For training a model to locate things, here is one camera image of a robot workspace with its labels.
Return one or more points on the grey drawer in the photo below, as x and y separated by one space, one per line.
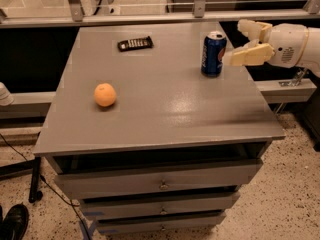
160 206
160 222
158 179

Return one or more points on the metal bracket on rail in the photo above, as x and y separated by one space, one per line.
296 80

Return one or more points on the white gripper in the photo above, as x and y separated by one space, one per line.
286 45

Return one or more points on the middle grey drawer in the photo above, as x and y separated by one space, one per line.
160 206

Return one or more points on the top grey drawer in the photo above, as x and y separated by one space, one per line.
158 179

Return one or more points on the orange fruit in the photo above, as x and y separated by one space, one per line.
105 95

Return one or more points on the black stand leg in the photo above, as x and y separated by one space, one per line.
31 167

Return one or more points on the grey drawer cabinet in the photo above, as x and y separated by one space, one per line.
167 113

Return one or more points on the black shoe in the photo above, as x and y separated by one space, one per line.
14 225

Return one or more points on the bottom grey drawer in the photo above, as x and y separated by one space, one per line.
160 222

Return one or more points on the blue pepsi can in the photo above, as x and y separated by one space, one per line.
214 47

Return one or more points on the grey metal rail frame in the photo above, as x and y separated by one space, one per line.
60 13

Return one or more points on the black snack bar wrapper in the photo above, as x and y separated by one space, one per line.
135 44

